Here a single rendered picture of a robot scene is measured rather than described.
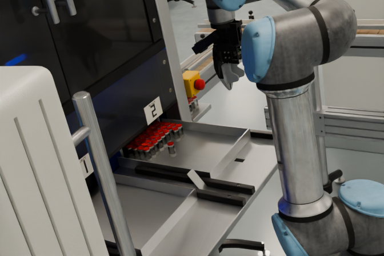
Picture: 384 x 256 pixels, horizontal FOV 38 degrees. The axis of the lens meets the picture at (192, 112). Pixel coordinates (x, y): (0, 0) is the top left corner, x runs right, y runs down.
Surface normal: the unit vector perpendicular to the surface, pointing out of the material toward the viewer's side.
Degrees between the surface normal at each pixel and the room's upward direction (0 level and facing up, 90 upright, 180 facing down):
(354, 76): 90
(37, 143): 90
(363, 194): 8
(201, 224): 0
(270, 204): 0
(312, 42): 77
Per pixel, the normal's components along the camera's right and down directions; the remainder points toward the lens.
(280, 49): 0.17, 0.19
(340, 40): 0.44, 0.32
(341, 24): 0.42, -0.17
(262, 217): -0.18, -0.88
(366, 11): -0.51, 0.46
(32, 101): 0.90, 0.03
